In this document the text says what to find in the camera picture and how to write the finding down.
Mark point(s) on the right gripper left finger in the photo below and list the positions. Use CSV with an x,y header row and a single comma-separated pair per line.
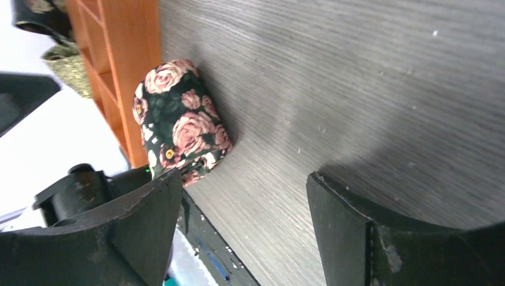
x,y
125,241

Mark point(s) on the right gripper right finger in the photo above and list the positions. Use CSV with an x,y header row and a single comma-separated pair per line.
x,y
363,243

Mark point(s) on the black pink floral tie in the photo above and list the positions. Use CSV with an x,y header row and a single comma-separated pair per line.
x,y
180,126

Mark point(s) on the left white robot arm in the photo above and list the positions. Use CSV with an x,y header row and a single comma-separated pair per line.
x,y
58,156

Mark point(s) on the olive patterned rolled tie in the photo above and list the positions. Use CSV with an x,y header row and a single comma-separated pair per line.
x,y
64,60

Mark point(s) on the orange wooden compartment tray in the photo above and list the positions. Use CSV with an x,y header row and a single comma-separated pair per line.
x,y
119,41

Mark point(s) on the dark patterned rolled tie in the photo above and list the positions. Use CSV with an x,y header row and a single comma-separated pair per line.
x,y
45,17

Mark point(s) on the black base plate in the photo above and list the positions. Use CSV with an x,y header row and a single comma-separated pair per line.
x,y
199,254

